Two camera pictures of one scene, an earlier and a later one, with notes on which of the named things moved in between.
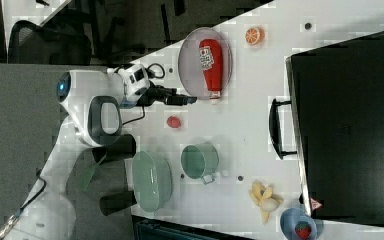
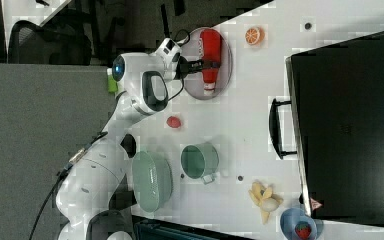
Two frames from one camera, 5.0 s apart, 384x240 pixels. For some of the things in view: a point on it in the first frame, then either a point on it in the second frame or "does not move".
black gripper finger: (179, 100) → (207, 65)
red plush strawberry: (303, 229) does not move
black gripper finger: (161, 90) → (198, 62)
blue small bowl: (289, 220) does not move
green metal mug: (200, 161) does not move
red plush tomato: (173, 122) does not move
